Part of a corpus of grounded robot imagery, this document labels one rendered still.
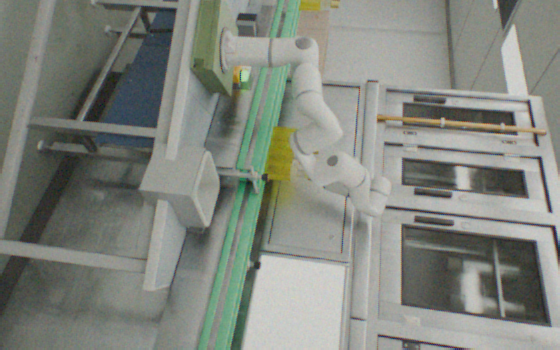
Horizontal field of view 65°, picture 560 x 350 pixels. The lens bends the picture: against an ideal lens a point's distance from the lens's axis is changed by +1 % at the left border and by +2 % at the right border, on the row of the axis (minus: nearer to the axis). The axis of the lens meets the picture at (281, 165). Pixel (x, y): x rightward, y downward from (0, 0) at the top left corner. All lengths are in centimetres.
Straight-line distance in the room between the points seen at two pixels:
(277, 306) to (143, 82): 104
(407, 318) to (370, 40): 572
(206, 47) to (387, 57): 549
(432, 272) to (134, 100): 132
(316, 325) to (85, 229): 99
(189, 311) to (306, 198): 65
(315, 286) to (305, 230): 22
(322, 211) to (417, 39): 562
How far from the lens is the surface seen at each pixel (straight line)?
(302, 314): 158
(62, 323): 181
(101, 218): 192
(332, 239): 167
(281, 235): 168
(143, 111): 179
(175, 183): 130
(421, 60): 681
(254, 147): 158
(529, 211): 196
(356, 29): 718
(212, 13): 146
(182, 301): 145
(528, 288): 184
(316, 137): 129
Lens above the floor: 123
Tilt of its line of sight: 7 degrees down
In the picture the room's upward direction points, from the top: 96 degrees clockwise
